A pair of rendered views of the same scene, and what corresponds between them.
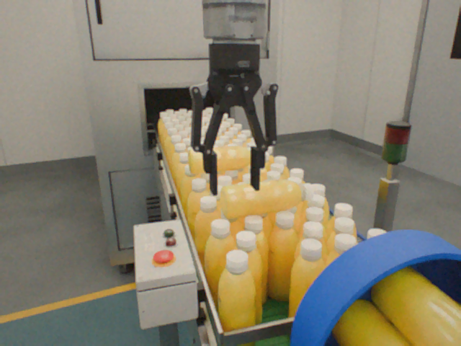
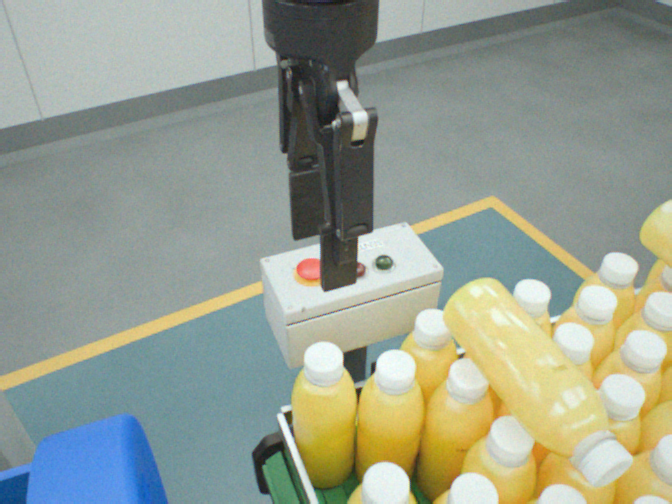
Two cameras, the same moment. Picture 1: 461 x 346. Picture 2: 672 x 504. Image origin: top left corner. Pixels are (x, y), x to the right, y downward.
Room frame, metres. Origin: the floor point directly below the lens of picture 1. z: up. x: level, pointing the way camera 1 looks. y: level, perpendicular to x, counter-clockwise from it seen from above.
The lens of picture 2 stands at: (0.53, -0.39, 1.58)
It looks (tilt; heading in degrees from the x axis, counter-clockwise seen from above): 41 degrees down; 84
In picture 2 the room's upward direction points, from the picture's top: straight up
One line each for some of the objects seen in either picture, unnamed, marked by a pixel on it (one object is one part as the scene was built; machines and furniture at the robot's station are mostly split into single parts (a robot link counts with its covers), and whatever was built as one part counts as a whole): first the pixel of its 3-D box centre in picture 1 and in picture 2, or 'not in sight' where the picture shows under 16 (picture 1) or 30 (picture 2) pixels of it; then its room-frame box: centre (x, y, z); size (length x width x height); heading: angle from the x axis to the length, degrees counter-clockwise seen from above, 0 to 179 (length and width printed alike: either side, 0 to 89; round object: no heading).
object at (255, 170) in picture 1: (255, 168); (339, 254); (0.57, -0.03, 1.27); 0.03 x 0.01 x 0.07; 16
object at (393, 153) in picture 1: (394, 150); not in sight; (0.95, -0.43, 1.18); 0.06 x 0.06 x 0.05
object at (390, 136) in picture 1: (397, 134); not in sight; (0.95, -0.43, 1.23); 0.06 x 0.06 x 0.04
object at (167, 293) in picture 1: (163, 267); (350, 292); (0.60, 0.14, 1.05); 0.20 x 0.10 x 0.10; 16
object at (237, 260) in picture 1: (237, 259); (323, 361); (0.56, 0.00, 1.10); 0.04 x 0.04 x 0.02
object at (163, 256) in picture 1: (163, 256); (311, 270); (0.56, 0.13, 1.11); 0.04 x 0.04 x 0.01
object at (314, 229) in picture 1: (312, 229); (473, 499); (0.67, -0.16, 1.10); 0.04 x 0.04 x 0.02
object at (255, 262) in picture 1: (245, 282); (389, 427); (0.63, -0.02, 1.00); 0.07 x 0.07 x 0.19
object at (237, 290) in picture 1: (237, 306); (324, 419); (0.56, 0.00, 1.00); 0.07 x 0.07 x 0.19
